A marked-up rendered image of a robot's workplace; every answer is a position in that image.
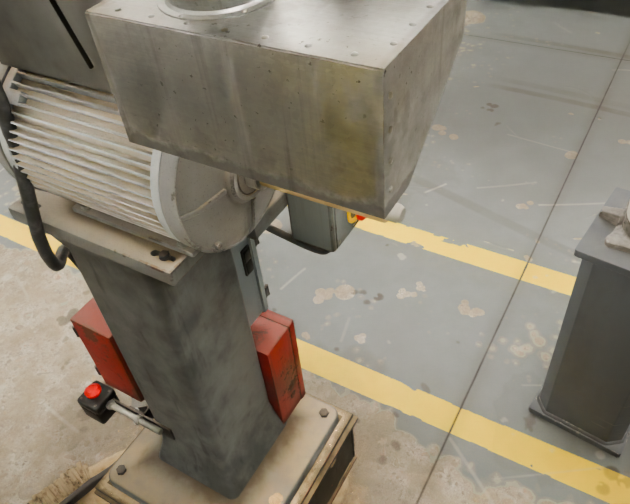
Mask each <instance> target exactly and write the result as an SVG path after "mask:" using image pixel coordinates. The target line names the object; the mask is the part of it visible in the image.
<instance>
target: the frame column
mask: <svg viewBox="0 0 630 504"><path fill-rule="evenodd" d="M53 237H54V236H53ZM54 238H55V239H56V240H58V241H59V242H60V243H62V244H63V245H64V246H65V247H67V248H68V249H69V250H70V252H71V254H72V256H73V258H74V260H75V262H76V264H77V266H78V268H79V270H80V272H81V274H82V276H83V278H84V280H85V282H86V284H87V286H88V288H89V290H90V292H91V294H92V296H93V298H94V300H95V302H96V304H97V306H98V308H99V310H100V312H101V314H102V315H103V317H104V319H105V321H106V323H107V325H108V327H109V329H110V331H111V333H112V335H113V337H114V339H115V341H116V343H117V345H118V347H119V349H120V351H121V353H122V355H123V357H124V359H125V361H126V363H127V365H128V367H129V369H130V371H131V373H132V375H133V377H134V379H135V381H136V383H137V385H138V387H139V389H140V391H141V393H142V395H143V397H144V399H145V401H146V403H147V405H148V407H149V409H150V411H151V413H152V415H153V417H154V419H155V421H157V422H159V423H161V424H162V425H164V426H166V427H168V428H170V429H171V430H172V432H173V434H174V437H175V440H172V439H171V438H169V437H167V436H165V435H163V434H162V439H163V441H162V445H161V449H160V452H159V458H160V459H161V460H162V461H164V462H166V463H167V464H169V465H171V466H173V467H174V468H176V469H178V470H179V471H181V472H183V473H185V474H186V475H188V476H190V477H192V478H193V479H195V480H197V481H199V482H200V483H202V484H204V485H206V486H207V487H209V488H211V489H213V490H214V491H216V492H218V493H219V494H221V495H223V496H225V497H226V498H228V499H236V498H237V497H238V496H239V495H240V494H241V492H242V491H243V489H244V488H245V486H246V485H247V483H248V482H249V480H250V479H251V477H252V476H253V474H254V473H255V471H256V470H257V468H258V467H259V465H260V464H261V462H262V461H263V459H264V458H265V456H266V454H267V453H268V451H269V450H270V448H271V447H272V445H273V444H274V442H275V441H276V439H277V438H278V436H279V435H280V433H281V432H282V430H283V429H284V427H285V426H286V424H287V421H286V422H285V424H283V423H282V421H281V419H280V418H279V416H278V415H277V413H276V412H275V411H274V409H273V407H272V406H271V404H270V402H269V399H268V395H267V391H266V387H265V383H264V379H263V375H262V371H261V367H260V363H259V359H258V355H257V351H256V347H255V343H254V339H253V335H252V331H251V327H250V323H249V319H248V315H247V311H246V307H245V303H244V299H243V295H242V291H241V287H240V283H239V279H238V275H237V271H236V267H235V263H234V259H233V255H232V251H231V248H230V249H228V250H225V251H222V252H218V253H206V254H205V255H204V256H203V257H202V258H201V259H200V260H199V261H198V262H197V263H196V264H195V265H194V266H193V267H192V268H191V270H190V271H189V272H188V273H187V274H186V275H185V276H184V277H183V278H182V279H181V280H180V281H179V282H178V283H177V284H176V285H175V286H172V285H169V284H167V283H164V282H162V281H160V280H157V279H155V278H152V277H150V276H148V275H145V274H143V273H141V272H138V271H136V270H133V269H131V268H129V267H126V266H124V265H121V264H119V263H117V262H114V261H112V260H109V259H107V258H105V257H102V256H100V255H97V254H95V253H93V252H90V251H88V250H85V249H83V248H81V247H78V246H76V245H74V244H71V243H69V242H66V241H64V240H62V239H59V238H57V237H54Z"/></svg>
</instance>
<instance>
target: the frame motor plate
mask: <svg viewBox="0 0 630 504"><path fill-rule="evenodd" d="M34 189H35V188H34ZM35 193H36V197H37V202H38V206H39V211H40V215H41V219H42V223H43V226H44V230H45V233H47V234H50V235H52V236H54V237H57V238H59V239H62V240H64V241H66V242H69V243H71V244H74V245H76V246H78V247H81V248H83V249H85V250H88V251H90V252H93V253H95V254H97V255H100V256H102V257H105V258H107V259H109V260H112V261H114V262H117V263H119V264H121V265H124V266H126V267H129V268H131V269H133V270H136V271H138V272H141V273H143V274H145V275H148V276H150V277H152V278H155V279H157V280H160V281H162V282H164V283H167V284H169V285H172V286H175V285H176V284H177V283H178V282H179V281H180V280H181V279H182V278H183V277H184V276H185V275H186V274H187V273H188V272H189V271H190V270H191V268H192V267H193V266H194V265H195V264H196V263H197V262H198V261H199V260H200V259H201V258H202V257H203V256H204V255H205V254H206V253H205V252H201V251H200V252H199V253H198V254H197V255H196V256H195V257H190V256H187V255H185V254H182V253H180V252H177V251H175V250H172V249H169V248H167V247H164V246H162V245H159V244H156V243H154V242H151V241H149V240H146V239H144V238H141V237H138V236H136V235H133V234H131V233H128V232H125V231H123V230H120V229H118V228H115V227H112V226H110V225H107V224H105V223H102V222H100V221H97V220H94V219H92V218H89V217H87V216H84V215H81V214H79V213H76V212H74V211H73V209H72V207H73V206H74V205H75V204H77V202H74V201H71V200H69V199H66V198H63V197H60V196H58V195H55V194H52V193H49V192H44V191H40V190H37V189H35ZM8 209H9V211H10V213H11V215H12V217H13V218H14V220H16V221H18V222H21V223H23V224H26V225H28V224H27V220H26V217H25V213H24V209H23V205H22V201H21V198H20V199H18V200H17V201H16V202H14V203H13V204H12V205H10V206H9V207H8Z"/></svg>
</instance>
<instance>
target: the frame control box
mask: <svg viewBox="0 0 630 504"><path fill-rule="evenodd" d="M286 198H287V204H288V211H289V218H290V224H291V231H292V234H290V233H288V232H286V231H284V230H281V229H279V228H277V227H275V226H273V225H271V224H270V226H269V227H268V228H267V229H266V231H268V232H270V233H272V234H274V235H276V236H278V237H280V238H282V239H285V240H287V241H289V242H291V243H293V244H295V245H297V246H299V247H301V248H304V249H306V250H308V251H311V252H313V253H317V254H320V255H326V254H328V253H330V252H335V251H336V250H337V249H338V248H339V247H340V245H341V244H342V243H343V241H344V240H345V239H346V237H347V236H348V235H349V233H350V232H351V231H352V230H353V228H354V227H355V226H356V224H357V223H358V222H359V220H357V217H356V214H353V213H350V212H346V211H343V210H340V209H337V208H333V207H330V206H327V205H324V204H320V203H317V202H314V201H311V200H307V199H304V198H301V197H297V196H294V195H291V194H288V193H286Z"/></svg>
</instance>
